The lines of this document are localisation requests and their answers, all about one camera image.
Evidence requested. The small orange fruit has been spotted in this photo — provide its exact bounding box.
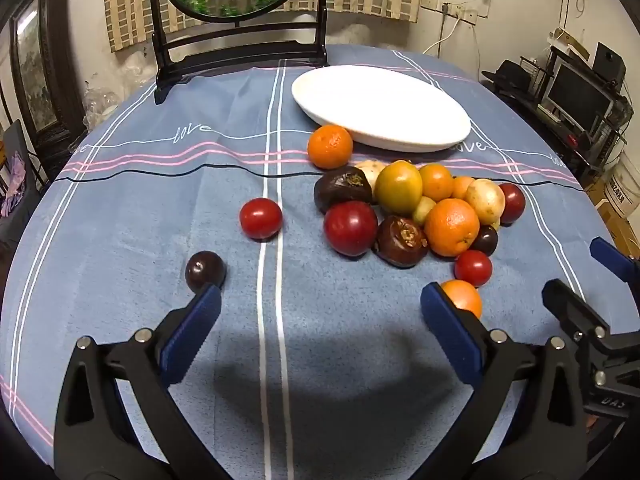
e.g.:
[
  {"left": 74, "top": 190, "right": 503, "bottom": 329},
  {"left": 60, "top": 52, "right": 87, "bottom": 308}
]
[{"left": 440, "top": 280, "right": 483, "bottom": 318}]

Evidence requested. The small red tomato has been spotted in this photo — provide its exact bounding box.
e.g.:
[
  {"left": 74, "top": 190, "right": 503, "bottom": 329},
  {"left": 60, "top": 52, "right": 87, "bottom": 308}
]
[{"left": 454, "top": 250, "right": 492, "bottom": 288}]

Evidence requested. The small dark plum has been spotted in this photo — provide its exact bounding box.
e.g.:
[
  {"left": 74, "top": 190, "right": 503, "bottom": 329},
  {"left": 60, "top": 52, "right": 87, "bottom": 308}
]
[{"left": 470, "top": 224, "right": 498, "bottom": 257}]

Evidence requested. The dark red plum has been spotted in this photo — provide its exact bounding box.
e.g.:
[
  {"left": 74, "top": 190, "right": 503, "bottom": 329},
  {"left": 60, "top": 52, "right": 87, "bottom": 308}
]
[{"left": 500, "top": 183, "right": 526, "bottom": 226}]

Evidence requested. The pale yellow potato-like fruit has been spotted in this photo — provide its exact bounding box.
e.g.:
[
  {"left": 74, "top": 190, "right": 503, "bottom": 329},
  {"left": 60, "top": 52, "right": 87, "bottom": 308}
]
[{"left": 464, "top": 179, "right": 506, "bottom": 224}]

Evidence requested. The large orange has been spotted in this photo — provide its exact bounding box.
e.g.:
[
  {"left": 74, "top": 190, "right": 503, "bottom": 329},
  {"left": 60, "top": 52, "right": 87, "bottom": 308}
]
[{"left": 424, "top": 198, "right": 480, "bottom": 258}]

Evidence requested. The dark purple plum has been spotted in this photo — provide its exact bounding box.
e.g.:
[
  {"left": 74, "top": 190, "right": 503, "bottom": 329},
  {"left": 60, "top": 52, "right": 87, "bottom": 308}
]
[{"left": 184, "top": 250, "right": 227, "bottom": 294}]

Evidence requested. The small orange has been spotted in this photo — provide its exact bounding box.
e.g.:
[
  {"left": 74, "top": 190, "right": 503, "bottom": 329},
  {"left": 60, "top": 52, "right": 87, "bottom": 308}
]
[{"left": 451, "top": 176, "right": 475, "bottom": 200}]

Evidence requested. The small yellow green fruit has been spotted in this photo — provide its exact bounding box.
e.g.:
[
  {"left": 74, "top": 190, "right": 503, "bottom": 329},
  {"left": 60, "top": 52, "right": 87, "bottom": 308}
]
[{"left": 412, "top": 196, "right": 436, "bottom": 228}]

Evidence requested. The smooth orange fruit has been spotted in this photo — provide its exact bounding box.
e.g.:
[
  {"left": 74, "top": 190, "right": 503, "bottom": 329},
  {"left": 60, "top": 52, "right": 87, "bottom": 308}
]
[{"left": 420, "top": 164, "right": 454, "bottom": 202}]

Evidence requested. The yellow green persimmon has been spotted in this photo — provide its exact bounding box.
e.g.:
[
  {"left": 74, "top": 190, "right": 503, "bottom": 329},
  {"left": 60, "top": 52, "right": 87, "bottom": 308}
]
[{"left": 374, "top": 160, "right": 423, "bottom": 214}]

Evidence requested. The large red plum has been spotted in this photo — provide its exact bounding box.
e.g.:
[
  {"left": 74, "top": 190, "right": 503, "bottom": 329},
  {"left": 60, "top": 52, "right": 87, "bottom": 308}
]
[{"left": 323, "top": 200, "right": 378, "bottom": 258}]

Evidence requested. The pale beige fruit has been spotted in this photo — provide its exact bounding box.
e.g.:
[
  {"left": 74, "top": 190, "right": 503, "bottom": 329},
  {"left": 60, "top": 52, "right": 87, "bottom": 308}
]
[{"left": 355, "top": 159, "right": 386, "bottom": 202}]

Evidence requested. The dark mangosteen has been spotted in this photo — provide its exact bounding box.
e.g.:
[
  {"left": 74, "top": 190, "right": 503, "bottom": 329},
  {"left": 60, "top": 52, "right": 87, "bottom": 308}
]
[{"left": 314, "top": 166, "right": 373, "bottom": 214}]

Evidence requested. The black equipment rack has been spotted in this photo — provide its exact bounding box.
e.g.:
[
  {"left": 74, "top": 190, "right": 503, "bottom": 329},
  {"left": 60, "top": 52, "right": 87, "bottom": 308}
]
[{"left": 482, "top": 46, "right": 634, "bottom": 188}]

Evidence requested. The computer monitor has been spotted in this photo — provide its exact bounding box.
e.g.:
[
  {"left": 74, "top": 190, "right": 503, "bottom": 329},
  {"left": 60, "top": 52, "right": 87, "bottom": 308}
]
[{"left": 542, "top": 60, "right": 613, "bottom": 134}]

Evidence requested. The black hat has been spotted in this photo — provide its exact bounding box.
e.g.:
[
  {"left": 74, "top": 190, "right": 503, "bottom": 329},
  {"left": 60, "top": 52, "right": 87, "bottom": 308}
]
[{"left": 480, "top": 60, "right": 532, "bottom": 92}]

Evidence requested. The white oval plate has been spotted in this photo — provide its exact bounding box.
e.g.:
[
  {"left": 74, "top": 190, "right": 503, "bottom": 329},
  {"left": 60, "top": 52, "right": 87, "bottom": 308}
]
[{"left": 291, "top": 65, "right": 471, "bottom": 154}]

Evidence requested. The blue striped tablecloth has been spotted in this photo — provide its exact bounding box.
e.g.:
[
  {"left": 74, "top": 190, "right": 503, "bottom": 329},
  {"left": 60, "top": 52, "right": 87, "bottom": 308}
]
[{"left": 1, "top": 46, "right": 639, "bottom": 479}]

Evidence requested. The rough orange tangerine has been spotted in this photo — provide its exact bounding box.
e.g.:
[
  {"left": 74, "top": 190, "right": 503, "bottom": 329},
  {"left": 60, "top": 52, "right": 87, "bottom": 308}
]
[{"left": 307, "top": 125, "right": 354, "bottom": 170}]

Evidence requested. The dark framed picture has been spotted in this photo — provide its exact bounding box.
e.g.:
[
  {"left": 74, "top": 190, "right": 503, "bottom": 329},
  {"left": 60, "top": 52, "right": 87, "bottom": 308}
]
[{"left": 10, "top": 0, "right": 87, "bottom": 177}]

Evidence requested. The round fish screen ornament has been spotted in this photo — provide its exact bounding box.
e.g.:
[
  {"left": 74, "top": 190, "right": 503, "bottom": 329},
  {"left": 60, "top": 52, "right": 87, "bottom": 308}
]
[{"left": 150, "top": 0, "right": 328, "bottom": 104}]

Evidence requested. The white power cord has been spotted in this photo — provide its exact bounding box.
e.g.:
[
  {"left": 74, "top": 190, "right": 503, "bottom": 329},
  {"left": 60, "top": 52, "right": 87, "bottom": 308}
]
[{"left": 422, "top": 6, "right": 467, "bottom": 58}]

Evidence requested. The black thin cable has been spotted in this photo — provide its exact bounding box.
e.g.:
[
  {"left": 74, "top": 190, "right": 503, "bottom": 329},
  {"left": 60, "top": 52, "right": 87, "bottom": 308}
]
[{"left": 52, "top": 161, "right": 586, "bottom": 194}]

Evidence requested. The white wall power strip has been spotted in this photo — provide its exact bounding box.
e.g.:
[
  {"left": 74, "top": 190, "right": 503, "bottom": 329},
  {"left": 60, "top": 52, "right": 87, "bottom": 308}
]
[{"left": 421, "top": 0, "right": 478, "bottom": 25}]

